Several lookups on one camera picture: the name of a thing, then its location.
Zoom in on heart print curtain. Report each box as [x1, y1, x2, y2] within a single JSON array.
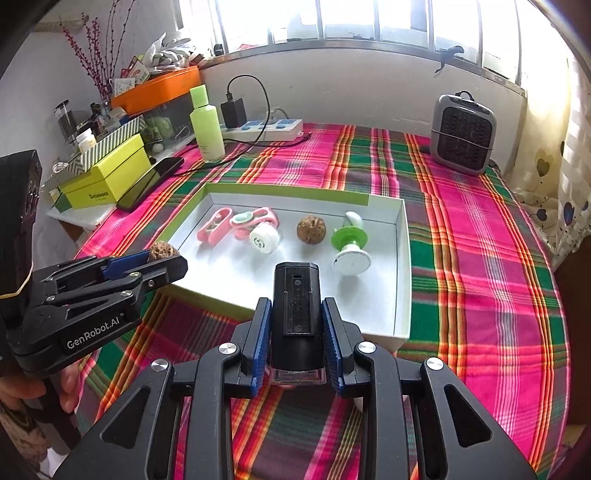
[[512, 60, 591, 268]]

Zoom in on white blue power strip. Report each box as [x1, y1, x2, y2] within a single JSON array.
[[221, 117, 304, 142]]

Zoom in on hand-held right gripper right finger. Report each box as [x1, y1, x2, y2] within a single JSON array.
[[322, 298, 539, 480]]

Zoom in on black charger adapter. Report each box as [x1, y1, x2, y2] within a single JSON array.
[[221, 97, 245, 129]]

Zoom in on light green plastic bottle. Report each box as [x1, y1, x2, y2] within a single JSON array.
[[190, 85, 226, 162]]

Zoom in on red berry branches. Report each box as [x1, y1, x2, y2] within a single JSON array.
[[60, 0, 137, 100]]

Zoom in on white bottle cap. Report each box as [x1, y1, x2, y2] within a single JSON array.
[[249, 226, 281, 254]]

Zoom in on black bottle with clear base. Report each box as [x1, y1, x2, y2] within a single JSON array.
[[268, 261, 328, 386]]

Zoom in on green and white suction holder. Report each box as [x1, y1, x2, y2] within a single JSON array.
[[331, 211, 372, 276]]

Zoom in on smooth round walnut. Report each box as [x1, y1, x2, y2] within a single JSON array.
[[296, 217, 328, 244]]

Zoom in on glass jar with black lid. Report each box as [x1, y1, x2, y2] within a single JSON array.
[[53, 100, 79, 144]]

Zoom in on black charging cable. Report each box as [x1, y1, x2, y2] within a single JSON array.
[[178, 75, 312, 176]]

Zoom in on pink clip with white ring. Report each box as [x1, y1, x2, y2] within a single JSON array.
[[197, 208, 232, 245]]

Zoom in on plaid tablecloth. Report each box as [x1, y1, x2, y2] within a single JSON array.
[[74, 122, 571, 480]]

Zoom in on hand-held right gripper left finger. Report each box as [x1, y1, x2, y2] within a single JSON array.
[[53, 298, 273, 480]]

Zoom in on grey space heater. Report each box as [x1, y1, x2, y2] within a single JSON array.
[[429, 92, 497, 176]]

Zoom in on yellow-green cardboard box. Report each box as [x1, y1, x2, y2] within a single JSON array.
[[59, 133, 153, 210]]

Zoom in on white plastic bag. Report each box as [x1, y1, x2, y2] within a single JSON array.
[[143, 32, 195, 70]]

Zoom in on black smartphone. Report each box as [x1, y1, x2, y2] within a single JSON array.
[[116, 157, 184, 212]]

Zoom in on black window hook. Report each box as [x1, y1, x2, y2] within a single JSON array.
[[435, 46, 465, 72]]

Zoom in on orange plastic tray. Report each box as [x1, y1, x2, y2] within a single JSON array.
[[111, 65, 201, 116]]

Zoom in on clear plastic container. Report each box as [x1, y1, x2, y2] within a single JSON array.
[[139, 99, 199, 153]]

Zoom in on pink clip with jade scoop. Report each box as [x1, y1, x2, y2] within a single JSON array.
[[230, 209, 262, 241]]

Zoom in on striped gift box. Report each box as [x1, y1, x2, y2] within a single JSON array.
[[44, 115, 146, 190]]

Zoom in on colourful paper packets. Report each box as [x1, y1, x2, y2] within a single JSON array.
[[113, 55, 151, 97]]

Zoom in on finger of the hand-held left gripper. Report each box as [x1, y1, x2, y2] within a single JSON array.
[[39, 251, 153, 283], [44, 257, 189, 311]]

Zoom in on green plush toy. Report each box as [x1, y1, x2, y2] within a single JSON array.
[[143, 115, 174, 144]]

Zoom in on person's left hand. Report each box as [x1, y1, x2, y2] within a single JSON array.
[[0, 355, 86, 416]]

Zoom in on shallow green white cardboard box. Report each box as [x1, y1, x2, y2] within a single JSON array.
[[159, 182, 411, 354]]

